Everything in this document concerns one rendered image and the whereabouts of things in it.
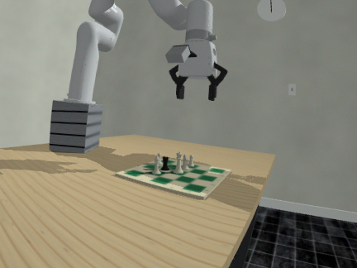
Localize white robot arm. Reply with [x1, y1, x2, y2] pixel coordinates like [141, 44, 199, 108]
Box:
[64, 0, 217, 104]

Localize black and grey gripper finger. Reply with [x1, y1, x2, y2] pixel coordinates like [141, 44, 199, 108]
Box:
[169, 65, 188, 99]
[207, 62, 228, 101]

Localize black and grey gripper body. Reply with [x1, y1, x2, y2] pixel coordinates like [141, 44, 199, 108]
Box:
[178, 38, 217, 79]

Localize black rook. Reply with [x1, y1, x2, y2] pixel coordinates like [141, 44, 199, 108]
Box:
[161, 156, 169, 171]

